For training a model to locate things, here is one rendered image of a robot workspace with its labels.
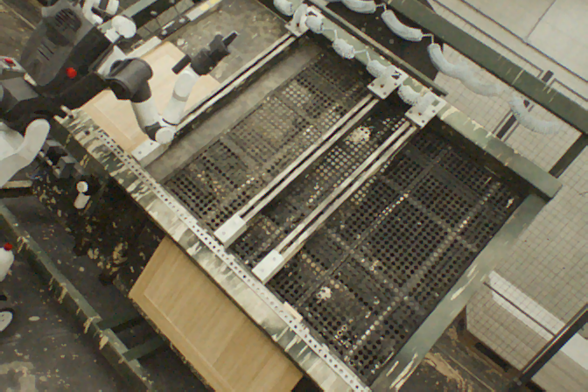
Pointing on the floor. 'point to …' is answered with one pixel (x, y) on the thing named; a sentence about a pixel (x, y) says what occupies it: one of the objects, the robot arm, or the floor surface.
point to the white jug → (5, 260)
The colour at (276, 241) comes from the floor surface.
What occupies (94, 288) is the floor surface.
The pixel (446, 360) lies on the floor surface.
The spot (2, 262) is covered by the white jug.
